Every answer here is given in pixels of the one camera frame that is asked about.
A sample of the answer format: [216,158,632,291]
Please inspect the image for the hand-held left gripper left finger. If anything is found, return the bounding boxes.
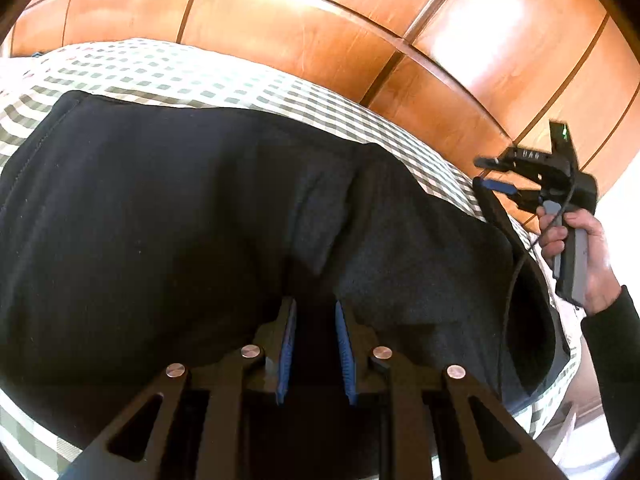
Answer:
[57,296,300,480]

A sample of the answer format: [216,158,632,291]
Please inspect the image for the black cable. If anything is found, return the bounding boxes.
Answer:
[497,195,572,402]

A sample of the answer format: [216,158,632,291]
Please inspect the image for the person's right hand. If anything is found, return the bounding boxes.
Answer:
[537,207,622,317]

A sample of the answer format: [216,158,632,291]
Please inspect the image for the green checkered bed sheet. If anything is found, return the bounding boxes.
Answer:
[0,37,584,480]

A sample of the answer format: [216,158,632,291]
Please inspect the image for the black pants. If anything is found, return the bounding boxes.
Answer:
[0,90,572,480]

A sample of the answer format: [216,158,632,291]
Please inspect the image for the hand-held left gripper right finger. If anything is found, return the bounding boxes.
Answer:
[333,300,571,480]

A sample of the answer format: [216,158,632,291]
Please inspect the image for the wooden wardrobe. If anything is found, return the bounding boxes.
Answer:
[0,0,640,241]

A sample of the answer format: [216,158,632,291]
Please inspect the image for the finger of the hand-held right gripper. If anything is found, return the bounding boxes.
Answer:
[472,176,522,199]
[473,156,517,171]

